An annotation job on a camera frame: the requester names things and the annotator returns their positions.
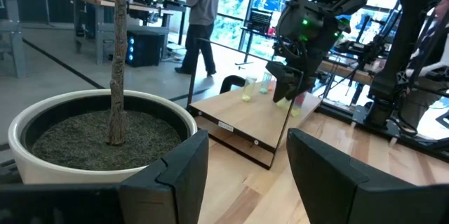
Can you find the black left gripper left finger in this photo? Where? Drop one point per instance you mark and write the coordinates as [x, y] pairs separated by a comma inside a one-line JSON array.
[[175, 189]]

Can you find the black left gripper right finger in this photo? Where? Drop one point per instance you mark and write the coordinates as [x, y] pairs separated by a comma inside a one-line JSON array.
[[326, 189]]

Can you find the blue bottle with red pills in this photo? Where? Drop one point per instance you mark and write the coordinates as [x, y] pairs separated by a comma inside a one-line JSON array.
[[300, 100]]

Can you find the small yellow medicine bottle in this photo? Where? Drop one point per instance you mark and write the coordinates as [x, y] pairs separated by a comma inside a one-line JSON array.
[[284, 104], [248, 92]]

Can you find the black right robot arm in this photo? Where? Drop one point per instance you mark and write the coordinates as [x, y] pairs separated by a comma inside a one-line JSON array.
[[403, 41]]

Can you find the small orange medicine bottle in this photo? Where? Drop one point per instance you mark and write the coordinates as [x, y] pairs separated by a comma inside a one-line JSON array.
[[272, 85]]

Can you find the black perforated crate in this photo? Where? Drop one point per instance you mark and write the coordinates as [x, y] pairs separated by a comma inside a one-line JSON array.
[[259, 22]]

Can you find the person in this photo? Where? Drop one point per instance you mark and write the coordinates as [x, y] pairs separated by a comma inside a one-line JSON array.
[[201, 6]]

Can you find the white plant pot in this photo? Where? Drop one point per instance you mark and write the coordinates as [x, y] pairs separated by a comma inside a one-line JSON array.
[[35, 171]]

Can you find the black computer tower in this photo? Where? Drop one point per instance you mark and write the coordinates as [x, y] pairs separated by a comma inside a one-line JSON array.
[[147, 48]]

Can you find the wooden workbench with gray legs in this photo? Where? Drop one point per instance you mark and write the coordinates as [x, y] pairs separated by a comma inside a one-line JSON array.
[[100, 24]]

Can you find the gray metal table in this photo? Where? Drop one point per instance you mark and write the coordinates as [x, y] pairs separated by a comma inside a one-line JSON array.
[[15, 41]]

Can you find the black arched bracket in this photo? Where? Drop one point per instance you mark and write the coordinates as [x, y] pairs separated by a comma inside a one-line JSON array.
[[233, 78]]

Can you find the wooden shelf with black frame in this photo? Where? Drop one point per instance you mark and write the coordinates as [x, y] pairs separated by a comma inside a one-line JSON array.
[[245, 118]]

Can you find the black aluminium table frame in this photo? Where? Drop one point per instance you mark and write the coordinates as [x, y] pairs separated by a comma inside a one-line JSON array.
[[421, 146]]

